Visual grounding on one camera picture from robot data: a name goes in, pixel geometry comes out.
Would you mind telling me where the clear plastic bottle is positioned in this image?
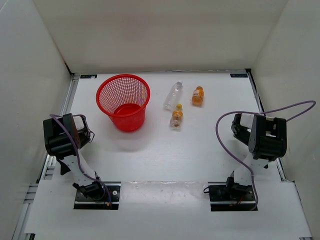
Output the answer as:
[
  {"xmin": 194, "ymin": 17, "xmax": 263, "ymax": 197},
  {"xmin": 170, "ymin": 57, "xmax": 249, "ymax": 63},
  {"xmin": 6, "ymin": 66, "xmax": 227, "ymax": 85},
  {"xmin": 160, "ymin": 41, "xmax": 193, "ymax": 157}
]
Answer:
[{"xmin": 163, "ymin": 81, "xmax": 183, "ymax": 111}]

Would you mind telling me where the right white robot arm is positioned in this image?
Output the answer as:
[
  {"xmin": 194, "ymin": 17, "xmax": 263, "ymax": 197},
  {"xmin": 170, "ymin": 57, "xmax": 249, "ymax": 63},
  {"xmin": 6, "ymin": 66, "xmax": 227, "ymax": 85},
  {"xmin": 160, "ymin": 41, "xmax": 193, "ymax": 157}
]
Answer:
[{"xmin": 224, "ymin": 113, "xmax": 287, "ymax": 200}]

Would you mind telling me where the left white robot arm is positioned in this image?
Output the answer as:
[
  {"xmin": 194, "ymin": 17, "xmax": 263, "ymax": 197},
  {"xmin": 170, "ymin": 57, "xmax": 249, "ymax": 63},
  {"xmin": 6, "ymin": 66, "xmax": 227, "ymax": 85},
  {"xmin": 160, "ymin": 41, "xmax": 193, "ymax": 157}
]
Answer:
[{"xmin": 43, "ymin": 113, "xmax": 108, "ymax": 202}]

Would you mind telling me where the orange juice bottle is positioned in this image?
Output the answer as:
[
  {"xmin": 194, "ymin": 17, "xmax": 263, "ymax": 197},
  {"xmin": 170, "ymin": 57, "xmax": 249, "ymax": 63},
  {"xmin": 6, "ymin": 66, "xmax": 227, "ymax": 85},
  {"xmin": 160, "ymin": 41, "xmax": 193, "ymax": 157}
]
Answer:
[{"xmin": 191, "ymin": 86, "xmax": 204, "ymax": 107}]

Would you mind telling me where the clear bottle yellow cap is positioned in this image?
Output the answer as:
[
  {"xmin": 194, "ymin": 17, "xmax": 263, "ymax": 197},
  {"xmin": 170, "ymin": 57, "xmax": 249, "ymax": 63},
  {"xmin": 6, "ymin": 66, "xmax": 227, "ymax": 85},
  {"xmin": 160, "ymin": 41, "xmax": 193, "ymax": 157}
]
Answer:
[{"xmin": 170, "ymin": 103, "xmax": 183, "ymax": 130}]

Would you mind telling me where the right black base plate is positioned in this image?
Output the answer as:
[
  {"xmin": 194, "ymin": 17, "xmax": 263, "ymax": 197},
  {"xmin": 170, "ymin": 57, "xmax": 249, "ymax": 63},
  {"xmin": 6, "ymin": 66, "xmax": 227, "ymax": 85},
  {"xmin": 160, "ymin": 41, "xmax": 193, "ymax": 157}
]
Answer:
[{"xmin": 203, "ymin": 183, "xmax": 258, "ymax": 212}]

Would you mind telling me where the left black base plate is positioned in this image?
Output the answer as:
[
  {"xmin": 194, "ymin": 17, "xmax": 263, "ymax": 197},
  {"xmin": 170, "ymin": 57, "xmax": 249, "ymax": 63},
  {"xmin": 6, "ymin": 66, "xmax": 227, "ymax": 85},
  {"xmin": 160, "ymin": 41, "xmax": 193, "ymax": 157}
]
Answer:
[{"xmin": 73, "ymin": 181, "xmax": 121, "ymax": 210}]

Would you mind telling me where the red mesh plastic bin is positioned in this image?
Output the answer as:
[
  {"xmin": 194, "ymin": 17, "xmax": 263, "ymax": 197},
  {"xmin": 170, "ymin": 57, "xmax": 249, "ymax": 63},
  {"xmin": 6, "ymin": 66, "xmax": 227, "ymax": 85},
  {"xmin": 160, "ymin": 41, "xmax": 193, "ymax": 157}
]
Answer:
[{"xmin": 95, "ymin": 74, "xmax": 151, "ymax": 132}]

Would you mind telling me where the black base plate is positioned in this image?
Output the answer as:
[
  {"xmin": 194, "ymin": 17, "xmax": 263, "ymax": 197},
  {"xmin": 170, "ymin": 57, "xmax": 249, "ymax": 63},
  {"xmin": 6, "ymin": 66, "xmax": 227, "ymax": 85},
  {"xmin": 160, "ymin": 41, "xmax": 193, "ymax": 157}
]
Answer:
[
  {"xmin": 73, "ymin": 181, "xmax": 121, "ymax": 210},
  {"xmin": 203, "ymin": 183, "xmax": 258, "ymax": 212}
]

